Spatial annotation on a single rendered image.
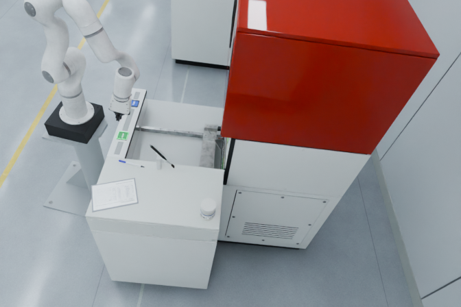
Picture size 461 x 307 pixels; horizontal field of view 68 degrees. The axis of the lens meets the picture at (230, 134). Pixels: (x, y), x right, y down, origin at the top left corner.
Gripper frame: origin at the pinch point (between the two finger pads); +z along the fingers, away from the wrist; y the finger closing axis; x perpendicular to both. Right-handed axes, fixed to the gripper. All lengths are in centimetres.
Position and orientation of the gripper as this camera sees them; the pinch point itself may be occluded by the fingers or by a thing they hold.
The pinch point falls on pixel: (119, 116)
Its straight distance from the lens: 188.6
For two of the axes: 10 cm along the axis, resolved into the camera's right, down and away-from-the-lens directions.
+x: -0.5, 7.5, -6.6
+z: -3.3, 6.1, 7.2
